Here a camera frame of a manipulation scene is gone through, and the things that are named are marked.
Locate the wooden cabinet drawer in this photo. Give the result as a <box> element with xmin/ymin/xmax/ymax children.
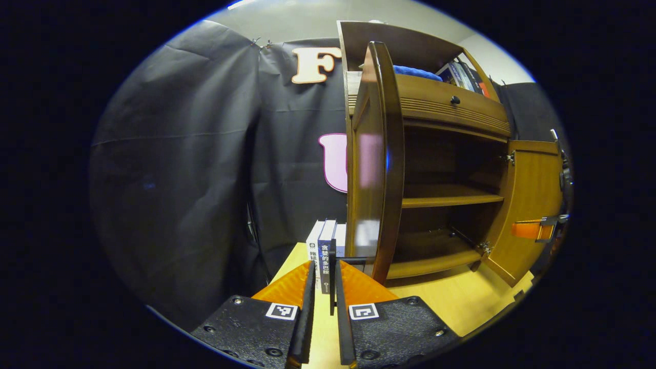
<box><xmin>395</xmin><ymin>73</ymin><xmax>512</xmax><ymax>138</ymax></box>

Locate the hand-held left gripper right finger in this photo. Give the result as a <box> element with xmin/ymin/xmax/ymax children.
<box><xmin>334</xmin><ymin>259</ymin><xmax>463</xmax><ymax>369</ymax></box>

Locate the dark blue paperback book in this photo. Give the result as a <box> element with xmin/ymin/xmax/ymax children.
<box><xmin>317</xmin><ymin>219</ymin><xmax>338</xmax><ymax>295</ymax></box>

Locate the white spine book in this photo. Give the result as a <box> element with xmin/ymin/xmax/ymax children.
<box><xmin>305</xmin><ymin>220</ymin><xmax>326</xmax><ymax>293</ymax></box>

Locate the wooden shoe cabinet door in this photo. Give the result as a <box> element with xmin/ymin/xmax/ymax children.
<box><xmin>482</xmin><ymin>139</ymin><xmax>564</xmax><ymax>288</ymax></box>
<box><xmin>328</xmin><ymin>41</ymin><xmax>406</xmax><ymax>316</ymax></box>

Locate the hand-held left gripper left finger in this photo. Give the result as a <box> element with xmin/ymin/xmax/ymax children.
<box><xmin>190</xmin><ymin>260</ymin><xmax>317</xmax><ymax>369</ymax></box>

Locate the pale blue book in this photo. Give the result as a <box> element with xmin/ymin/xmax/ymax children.
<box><xmin>334</xmin><ymin>223</ymin><xmax>348</xmax><ymax>259</ymax></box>

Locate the folded blue towel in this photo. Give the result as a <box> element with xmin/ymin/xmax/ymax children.
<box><xmin>393</xmin><ymin>65</ymin><xmax>444</xmax><ymax>83</ymax></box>

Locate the pale grey spine book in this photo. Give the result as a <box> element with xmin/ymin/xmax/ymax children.
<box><xmin>451</xmin><ymin>60</ymin><xmax>475</xmax><ymax>93</ymax></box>

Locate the black backdrop cloth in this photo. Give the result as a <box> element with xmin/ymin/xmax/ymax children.
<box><xmin>88</xmin><ymin>19</ymin><xmax>564</xmax><ymax>331</ymax></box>

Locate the black spine book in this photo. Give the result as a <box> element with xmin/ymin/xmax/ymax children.
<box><xmin>461</xmin><ymin>61</ymin><xmax>485</xmax><ymax>95</ymax></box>

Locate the wooden double-door shoe cabinet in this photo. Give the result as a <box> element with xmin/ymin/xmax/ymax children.
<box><xmin>337</xmin><ymin>20</ymin><xmax>513</xmax><ymax>280</ymax></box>

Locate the wooden inner cabinet shelf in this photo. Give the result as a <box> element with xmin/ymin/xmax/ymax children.
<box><xmin>401</xmin><ymin>183</ymin><xmax>505</xmax><ymax>209</ymax></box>

